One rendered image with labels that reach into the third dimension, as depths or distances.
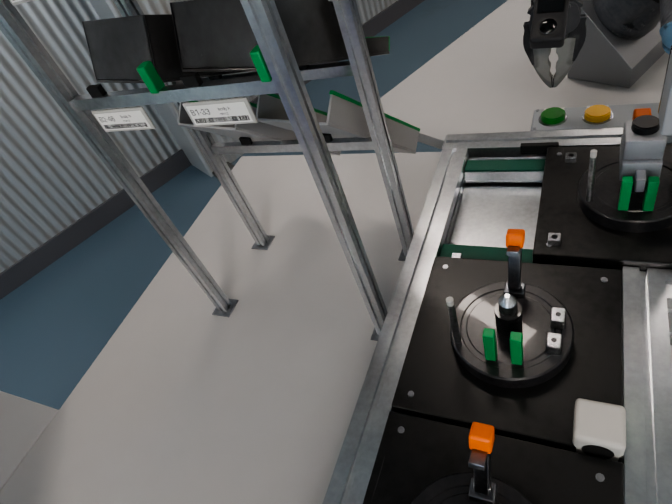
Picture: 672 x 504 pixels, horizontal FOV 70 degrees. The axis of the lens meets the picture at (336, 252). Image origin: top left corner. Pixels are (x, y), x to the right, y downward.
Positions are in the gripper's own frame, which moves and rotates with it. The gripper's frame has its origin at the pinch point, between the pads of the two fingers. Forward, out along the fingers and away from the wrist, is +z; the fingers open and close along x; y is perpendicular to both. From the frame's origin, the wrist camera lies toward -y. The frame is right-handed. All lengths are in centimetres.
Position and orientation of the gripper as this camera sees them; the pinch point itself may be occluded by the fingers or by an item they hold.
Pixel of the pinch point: (552, 82)
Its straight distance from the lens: 93.8
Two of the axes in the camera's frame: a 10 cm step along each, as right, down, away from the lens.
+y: 3.4, -7.4, 5.8
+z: 2.8, 6.7, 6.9
